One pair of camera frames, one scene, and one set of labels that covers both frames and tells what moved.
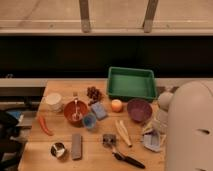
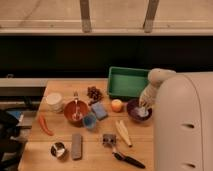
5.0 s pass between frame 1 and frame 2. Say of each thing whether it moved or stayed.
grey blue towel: moved
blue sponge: stayed
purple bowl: stayed
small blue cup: stayed
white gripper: moved
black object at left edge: stayed
